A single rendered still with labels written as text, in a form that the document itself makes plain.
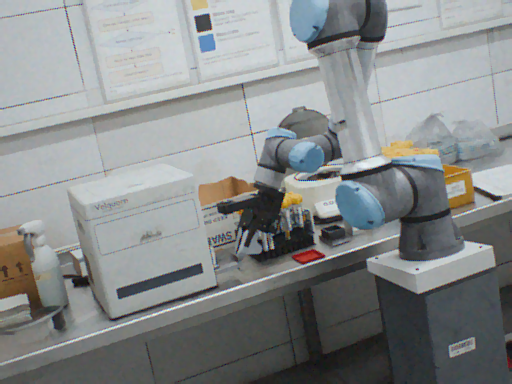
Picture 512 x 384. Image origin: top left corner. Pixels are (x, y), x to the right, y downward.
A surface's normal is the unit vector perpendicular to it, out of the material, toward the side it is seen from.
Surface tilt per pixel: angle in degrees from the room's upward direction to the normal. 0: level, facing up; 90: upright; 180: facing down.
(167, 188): 89
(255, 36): 92
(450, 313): 90
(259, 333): 90
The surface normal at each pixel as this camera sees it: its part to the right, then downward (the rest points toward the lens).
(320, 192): 0.23, 0.18
